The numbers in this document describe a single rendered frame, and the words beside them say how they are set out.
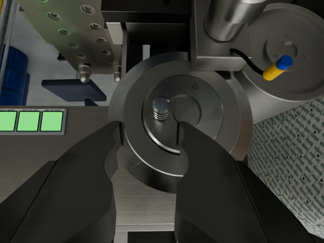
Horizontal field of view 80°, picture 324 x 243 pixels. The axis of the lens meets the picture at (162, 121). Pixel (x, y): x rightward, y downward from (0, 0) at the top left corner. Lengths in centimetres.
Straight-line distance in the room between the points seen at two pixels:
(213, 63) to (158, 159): 10
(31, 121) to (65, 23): 28
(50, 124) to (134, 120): 42
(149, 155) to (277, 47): 18
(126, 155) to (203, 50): 12
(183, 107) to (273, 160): 24
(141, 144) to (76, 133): 39
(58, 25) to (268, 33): 37
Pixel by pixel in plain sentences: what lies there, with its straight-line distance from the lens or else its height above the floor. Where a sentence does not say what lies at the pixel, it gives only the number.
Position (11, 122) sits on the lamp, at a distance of 64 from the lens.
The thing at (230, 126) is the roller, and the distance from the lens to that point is 20.
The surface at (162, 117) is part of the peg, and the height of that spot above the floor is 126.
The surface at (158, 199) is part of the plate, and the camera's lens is 52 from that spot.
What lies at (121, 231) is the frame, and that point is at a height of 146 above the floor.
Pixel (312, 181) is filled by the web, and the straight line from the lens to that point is 32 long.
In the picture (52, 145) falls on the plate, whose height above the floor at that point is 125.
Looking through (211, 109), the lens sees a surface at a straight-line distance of 18.
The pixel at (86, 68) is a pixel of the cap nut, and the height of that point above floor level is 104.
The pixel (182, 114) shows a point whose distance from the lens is 18.
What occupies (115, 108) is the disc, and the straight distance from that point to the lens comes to 20.
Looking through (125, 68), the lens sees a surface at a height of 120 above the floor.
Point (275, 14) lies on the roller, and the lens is 29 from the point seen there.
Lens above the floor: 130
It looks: 12 degrees down
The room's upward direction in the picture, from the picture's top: 180 degrees clockwise
